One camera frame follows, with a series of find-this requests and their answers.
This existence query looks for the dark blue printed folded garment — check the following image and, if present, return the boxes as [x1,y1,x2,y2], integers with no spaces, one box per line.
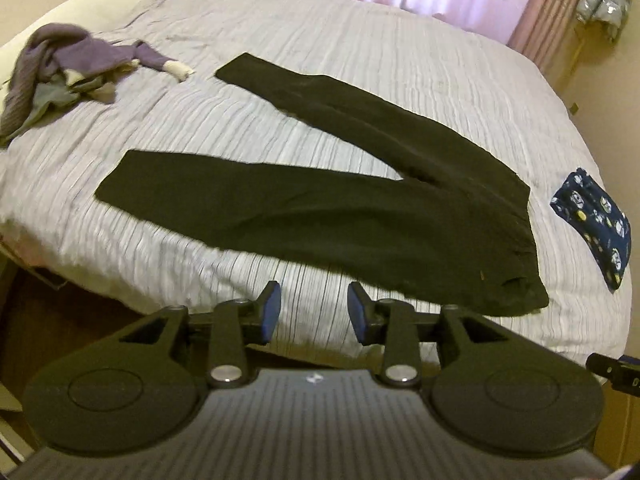
[549,167,632,294]

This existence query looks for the silver puffer jacket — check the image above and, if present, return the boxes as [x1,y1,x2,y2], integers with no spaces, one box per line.
[573,0,634,44]

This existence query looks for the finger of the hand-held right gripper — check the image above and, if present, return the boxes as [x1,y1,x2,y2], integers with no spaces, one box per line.
[586,352,640,397]

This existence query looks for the grey garment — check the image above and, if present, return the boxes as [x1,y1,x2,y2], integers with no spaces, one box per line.
[0,81,87,149]

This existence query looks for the white padded headboard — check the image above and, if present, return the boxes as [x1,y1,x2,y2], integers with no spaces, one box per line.
[0,0,184,89]

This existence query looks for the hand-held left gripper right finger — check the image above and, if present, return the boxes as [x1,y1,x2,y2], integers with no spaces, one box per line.
[347,281,507,388]

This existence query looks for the beige garment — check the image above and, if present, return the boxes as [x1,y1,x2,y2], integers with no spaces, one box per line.
[65,57,142,106]

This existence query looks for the purple knit sweater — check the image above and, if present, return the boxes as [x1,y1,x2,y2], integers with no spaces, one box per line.
[0,23,196,134]

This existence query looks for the bed with striped grey cover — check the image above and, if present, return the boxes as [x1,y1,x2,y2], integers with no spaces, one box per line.
[0,0,632,367]

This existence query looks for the black pants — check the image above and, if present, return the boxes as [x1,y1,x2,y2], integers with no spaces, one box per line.
[95,51,551,317]

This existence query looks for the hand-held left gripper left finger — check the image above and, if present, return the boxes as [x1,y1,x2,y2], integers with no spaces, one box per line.
[117,280,284,389]

